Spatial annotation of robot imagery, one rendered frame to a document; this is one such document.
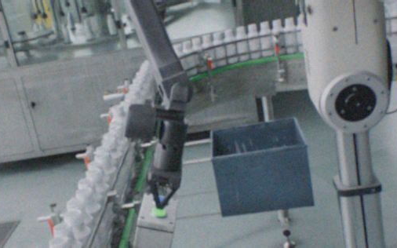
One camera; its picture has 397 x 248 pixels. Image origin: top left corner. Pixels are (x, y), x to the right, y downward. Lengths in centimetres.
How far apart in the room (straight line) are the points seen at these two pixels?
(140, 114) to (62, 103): 394
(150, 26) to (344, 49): 52
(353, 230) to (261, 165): 42
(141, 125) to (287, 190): 98
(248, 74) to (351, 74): 165
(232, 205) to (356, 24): 82
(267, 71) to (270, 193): 121
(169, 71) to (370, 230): 81
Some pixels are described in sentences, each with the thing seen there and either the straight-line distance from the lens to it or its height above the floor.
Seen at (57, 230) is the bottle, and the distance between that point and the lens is 127.
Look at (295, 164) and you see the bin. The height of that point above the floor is 89.
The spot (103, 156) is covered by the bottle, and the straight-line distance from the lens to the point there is 162.
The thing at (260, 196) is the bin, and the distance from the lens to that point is 214.
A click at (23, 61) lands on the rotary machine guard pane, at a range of 520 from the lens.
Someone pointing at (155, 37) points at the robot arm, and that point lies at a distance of 128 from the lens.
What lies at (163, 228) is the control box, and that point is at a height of 109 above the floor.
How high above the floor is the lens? 166
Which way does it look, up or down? 18 degrees down
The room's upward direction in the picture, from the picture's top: 12 degrees counter-clockwise
